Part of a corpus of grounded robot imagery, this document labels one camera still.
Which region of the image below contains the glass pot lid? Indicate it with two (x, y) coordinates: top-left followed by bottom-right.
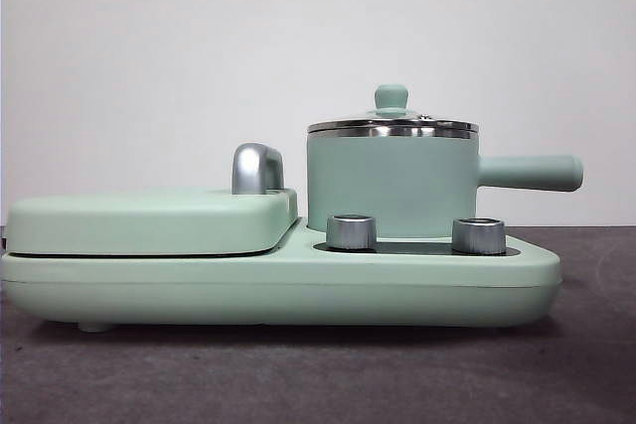
(306, 84), (480, 140)

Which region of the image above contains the silver control knob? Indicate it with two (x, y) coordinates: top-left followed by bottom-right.
(451, 216), (508, 254)
(326, 213), (379, 251)

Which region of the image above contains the green breakfast maker base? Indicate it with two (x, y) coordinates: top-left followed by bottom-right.
(0, 215), (564, 334)

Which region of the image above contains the green pot with handle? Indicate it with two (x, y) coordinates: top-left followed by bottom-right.
(306, 120), (584, 240)

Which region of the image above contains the green grill lid, silver handle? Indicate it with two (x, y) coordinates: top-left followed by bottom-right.
(5, 143), (301, 258)

